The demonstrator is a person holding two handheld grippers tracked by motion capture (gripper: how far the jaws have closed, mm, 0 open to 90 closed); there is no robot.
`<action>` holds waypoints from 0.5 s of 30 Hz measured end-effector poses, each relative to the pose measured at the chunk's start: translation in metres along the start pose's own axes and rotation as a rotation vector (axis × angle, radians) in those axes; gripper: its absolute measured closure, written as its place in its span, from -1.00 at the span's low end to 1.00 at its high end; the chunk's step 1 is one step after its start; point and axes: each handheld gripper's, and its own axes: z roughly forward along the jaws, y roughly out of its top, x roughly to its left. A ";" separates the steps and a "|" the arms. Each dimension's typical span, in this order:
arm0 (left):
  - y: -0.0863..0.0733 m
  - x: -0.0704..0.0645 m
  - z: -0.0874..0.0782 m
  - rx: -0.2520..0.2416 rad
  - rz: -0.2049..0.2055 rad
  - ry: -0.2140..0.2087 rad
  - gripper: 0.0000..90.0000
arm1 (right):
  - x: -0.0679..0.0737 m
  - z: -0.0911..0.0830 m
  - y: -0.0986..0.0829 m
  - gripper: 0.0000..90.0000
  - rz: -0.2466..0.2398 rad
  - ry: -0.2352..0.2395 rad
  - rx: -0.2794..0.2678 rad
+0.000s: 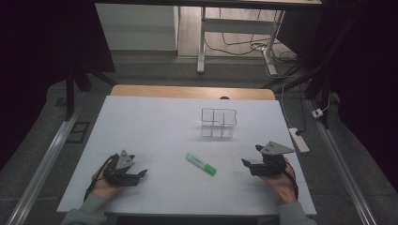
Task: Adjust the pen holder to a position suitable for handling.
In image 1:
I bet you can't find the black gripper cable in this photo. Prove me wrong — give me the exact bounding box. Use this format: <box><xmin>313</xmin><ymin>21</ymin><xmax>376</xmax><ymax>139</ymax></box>
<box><xmin>83</xmin><ymin>154</ymin><xmax>117</xmax><ymax>203</ymax></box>
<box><xmin>283</xmin><ymin>158</ymin><xmax>299</xmax><ymax>201</ymax></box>

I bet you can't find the white power strip cable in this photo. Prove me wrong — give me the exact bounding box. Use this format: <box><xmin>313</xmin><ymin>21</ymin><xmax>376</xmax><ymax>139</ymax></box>
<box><xmin>280</xmin><ymin>82</ymin><xmax>295</xmax><ymax>129</ymax></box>

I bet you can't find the person's left hand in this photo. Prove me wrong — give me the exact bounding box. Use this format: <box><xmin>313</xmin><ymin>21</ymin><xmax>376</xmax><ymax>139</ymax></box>
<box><xmin>91</xmin><ymin>164</ymin><xmax>124</xmax><ymax>202</ymax></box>

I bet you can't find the black plug with cable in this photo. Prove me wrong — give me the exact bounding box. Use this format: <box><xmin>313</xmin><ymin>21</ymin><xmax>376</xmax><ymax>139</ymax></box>
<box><xmin>295</xmin><ymin>82</ymin><xmax>307</xmax><ymax>137</ymax></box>

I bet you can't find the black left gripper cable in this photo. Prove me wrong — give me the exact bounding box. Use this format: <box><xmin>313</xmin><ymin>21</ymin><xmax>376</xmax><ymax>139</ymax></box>
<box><xmin>83</xmin><ymin>154</ymin><xmax>117</xmax><ymax>203</ymax></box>

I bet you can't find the person's right hand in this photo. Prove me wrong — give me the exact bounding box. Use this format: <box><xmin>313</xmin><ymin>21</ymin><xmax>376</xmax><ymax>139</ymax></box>
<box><xmin>260</xmin><ymin>157</ymin><xmax>299</xmax><ymax>205</ymax></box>

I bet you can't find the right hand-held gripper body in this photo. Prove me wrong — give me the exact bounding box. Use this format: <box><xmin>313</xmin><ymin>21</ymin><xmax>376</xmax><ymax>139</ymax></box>
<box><xmin>249</xmin><ymin>141</ymin><xmax>296</xmax><ymax>177</ymax></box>

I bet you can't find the black metal stand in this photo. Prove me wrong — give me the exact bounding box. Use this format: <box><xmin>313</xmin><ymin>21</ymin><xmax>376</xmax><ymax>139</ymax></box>
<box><xmin>262</xmin><ymin>12</ymin><xmax>360</xmax><ymax>129</ymax></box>
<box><xmin>64</xmin><ymin>67</ymin><xmax>117</xmax><ymax>121</ymax></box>

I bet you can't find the white desk frame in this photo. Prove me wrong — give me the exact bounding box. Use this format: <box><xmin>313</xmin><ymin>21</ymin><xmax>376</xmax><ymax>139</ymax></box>
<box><xmin>196</xmin><ymin>7</ymin><xmax>286</xmax><ymax>77</ymax></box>

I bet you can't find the black floor cable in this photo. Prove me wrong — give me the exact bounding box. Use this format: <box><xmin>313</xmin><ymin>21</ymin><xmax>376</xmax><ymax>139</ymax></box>
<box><xmin>205</xmin><ymin>7</ymin><xmax>299</xmax><ymax>64</ymax></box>

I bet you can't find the white power strip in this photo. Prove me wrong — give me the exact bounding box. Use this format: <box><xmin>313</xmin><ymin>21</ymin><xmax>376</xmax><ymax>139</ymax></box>
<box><xmin>288</xmin><ymin>127</ymin><xmax>311</xmax><ymax>154</ymax></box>

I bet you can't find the green highlighter pen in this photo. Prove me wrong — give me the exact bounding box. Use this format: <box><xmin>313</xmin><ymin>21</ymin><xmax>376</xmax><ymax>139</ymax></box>
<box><xmin>185</xmin><ymin>152</ymin><xmax>218</xmax><ymax>177</ymax></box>

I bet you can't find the clear acrylic organizer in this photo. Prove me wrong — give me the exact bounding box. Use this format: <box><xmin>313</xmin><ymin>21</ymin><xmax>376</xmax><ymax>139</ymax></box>
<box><xmin>200</xmin><ymin>107</ymin><xmax>237</xmax><ymax>139</ymax></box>

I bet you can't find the white table cover sheet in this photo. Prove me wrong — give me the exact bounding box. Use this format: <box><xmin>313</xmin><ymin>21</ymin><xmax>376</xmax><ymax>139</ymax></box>
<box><xmin>56</xmin><ymin>95</ymin><xmax>317</xmax><ymax>217</ymax></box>

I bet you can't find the aluminium rail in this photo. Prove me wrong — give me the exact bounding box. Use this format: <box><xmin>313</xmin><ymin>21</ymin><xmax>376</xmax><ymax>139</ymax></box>
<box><xmin>6</xmin><ymin>102</ymin><xmax>83</xmax><ymax>225</ymax></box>
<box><xmin>308</xmin><ymin>99</ymin><xmax>378</xmax><ymax>225</ymax></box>

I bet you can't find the white cabinet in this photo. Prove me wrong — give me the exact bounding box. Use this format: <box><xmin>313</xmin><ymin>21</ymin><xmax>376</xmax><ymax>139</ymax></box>
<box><xmin>95</xmin><ymin>3</ymin><xmax>180</xmax><ymax>52</ymax></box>

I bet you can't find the dark floor hatch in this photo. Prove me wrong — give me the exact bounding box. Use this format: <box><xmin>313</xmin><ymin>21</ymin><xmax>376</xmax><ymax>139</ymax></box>
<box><xmin>66</xmin><ymin>121</ymin><xmax>91</xmax><ymax>144</ymax></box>

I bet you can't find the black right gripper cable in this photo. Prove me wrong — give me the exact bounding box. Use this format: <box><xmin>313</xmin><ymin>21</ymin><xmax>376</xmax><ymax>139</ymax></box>
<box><xmin>283</xmin><ymin>158</ymin><xmax>299</xmax><ymax>201</ymax></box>

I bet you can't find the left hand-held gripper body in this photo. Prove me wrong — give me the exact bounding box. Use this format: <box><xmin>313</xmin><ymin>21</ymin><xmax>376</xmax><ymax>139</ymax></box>
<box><xmin>102</xmin><ymin>149</ymin><xmax>141</xmax><ymax>188</ymax></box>

